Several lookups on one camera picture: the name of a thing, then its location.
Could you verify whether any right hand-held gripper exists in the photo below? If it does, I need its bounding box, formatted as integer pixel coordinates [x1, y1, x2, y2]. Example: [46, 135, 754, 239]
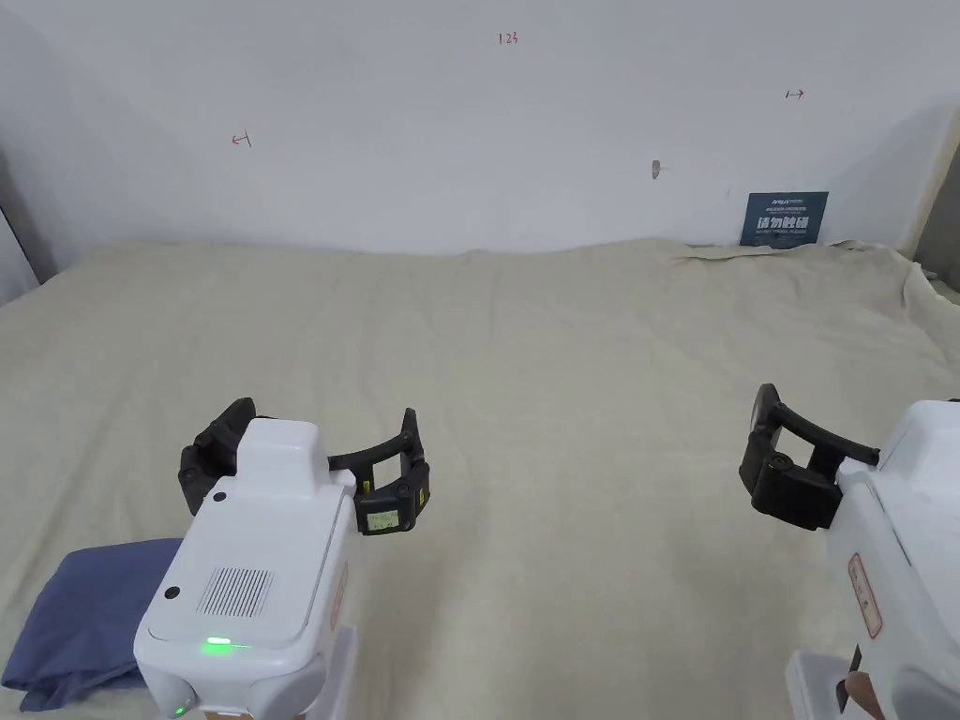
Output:
[738, 382, 960, 720]

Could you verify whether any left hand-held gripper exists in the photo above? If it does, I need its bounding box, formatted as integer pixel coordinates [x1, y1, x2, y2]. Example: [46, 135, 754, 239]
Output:
[133, 397, 432, 720]

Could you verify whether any bed with beige sheet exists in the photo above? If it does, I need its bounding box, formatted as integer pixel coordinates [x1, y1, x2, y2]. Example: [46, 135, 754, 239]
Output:
[0, 235, 960, 720]

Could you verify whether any blue folded garment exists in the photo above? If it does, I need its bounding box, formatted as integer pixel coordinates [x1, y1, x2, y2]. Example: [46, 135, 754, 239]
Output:
[0, 535, 186, 713]

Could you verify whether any dark blue sign card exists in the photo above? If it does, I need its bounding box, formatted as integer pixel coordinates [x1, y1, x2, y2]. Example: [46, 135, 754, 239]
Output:
[738, 190, 831, 248]

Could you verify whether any person's right hand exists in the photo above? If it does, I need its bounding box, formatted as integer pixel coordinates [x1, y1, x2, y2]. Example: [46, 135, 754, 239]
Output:
[846, 668, 888, 720]

